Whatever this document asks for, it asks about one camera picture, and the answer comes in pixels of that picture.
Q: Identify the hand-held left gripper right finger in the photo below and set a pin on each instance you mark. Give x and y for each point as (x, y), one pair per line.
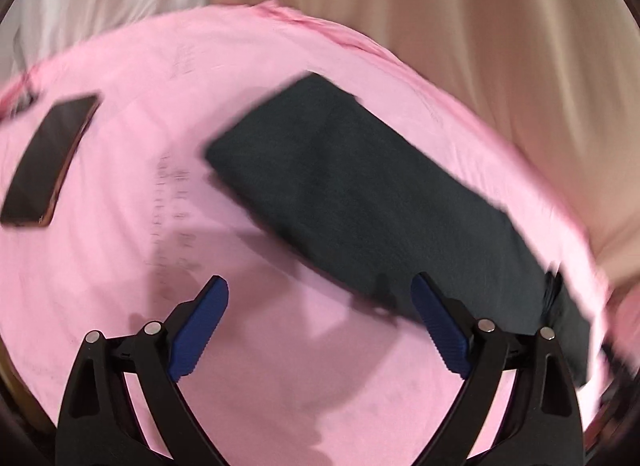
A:
(442, 328)

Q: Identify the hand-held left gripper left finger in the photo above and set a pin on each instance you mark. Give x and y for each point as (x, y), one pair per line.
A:
(199, 328)

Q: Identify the dark grey pants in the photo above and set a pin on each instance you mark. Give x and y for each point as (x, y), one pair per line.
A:
(350, 185)

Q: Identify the pink printed bed sheet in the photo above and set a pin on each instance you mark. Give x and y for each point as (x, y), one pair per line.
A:
(280, 396)

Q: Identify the black smartphone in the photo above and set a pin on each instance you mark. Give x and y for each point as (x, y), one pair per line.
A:
(47, 160)

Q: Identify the beige curtain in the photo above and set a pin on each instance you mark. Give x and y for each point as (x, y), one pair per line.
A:
(500, 30)

